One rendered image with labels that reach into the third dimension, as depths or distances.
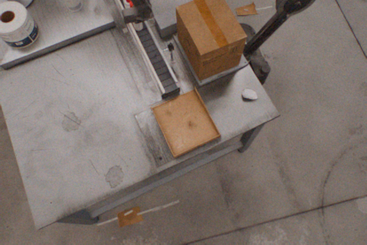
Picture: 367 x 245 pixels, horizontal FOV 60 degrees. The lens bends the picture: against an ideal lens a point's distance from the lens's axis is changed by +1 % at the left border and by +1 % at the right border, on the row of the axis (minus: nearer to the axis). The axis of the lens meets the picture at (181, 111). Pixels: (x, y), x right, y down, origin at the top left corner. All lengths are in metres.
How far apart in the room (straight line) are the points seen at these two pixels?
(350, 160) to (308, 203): 0.47
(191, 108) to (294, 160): 1.14
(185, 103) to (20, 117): 0.88
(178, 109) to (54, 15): 0.93
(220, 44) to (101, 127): 0.74
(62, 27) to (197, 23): 0.82
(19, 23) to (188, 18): 0.89
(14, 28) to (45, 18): 0.24
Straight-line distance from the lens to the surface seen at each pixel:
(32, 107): 1.89
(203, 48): 1.51
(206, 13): 1.62
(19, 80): 1.99
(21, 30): 1.93
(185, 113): 1.67
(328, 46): 3.06
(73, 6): 2.02
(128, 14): 1.49
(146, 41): 1.83
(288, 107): 2.69
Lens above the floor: 2.40
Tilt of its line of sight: 69 degrees down
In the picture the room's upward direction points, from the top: 5 degrees counter-clockwise
